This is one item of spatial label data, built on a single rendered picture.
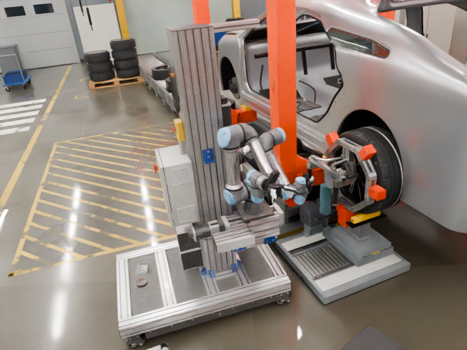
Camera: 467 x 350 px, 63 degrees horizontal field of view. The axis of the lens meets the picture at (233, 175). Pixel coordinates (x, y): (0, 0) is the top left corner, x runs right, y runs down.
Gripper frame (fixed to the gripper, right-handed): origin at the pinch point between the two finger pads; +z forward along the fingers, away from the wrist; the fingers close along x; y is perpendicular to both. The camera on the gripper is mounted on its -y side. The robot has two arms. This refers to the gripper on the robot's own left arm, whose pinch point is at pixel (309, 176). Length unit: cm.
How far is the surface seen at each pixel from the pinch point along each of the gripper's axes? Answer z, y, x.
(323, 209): 1.0, 29.7, 11.3
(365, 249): -2, 61, 46
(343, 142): 5.3, -28.5, 23.9
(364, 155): -11, -27, 40
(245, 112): 188, 16, -128
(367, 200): -16.3, 5.5, 45.7
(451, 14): 493, -63, 121
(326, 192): 1.1, 13.0, 13.6
